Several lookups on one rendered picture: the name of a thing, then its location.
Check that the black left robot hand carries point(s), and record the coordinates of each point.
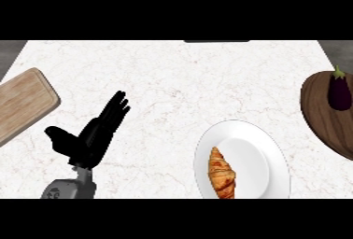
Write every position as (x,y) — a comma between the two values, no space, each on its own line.
(93,137)

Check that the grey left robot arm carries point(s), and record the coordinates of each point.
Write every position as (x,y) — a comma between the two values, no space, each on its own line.
(73,186)

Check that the white plate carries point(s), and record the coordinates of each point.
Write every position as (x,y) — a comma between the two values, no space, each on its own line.
(250,155)

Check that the purple eggplant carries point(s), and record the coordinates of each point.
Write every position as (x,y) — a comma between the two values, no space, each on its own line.
(340,91)

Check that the pale wooden cutting board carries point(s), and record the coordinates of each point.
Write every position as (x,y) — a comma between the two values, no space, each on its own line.
(22,104)

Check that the golden brown croissant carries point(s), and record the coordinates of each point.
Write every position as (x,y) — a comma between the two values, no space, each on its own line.
(222,175)

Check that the dark grey flat object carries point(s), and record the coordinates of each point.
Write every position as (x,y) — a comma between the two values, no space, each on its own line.
(216,41)

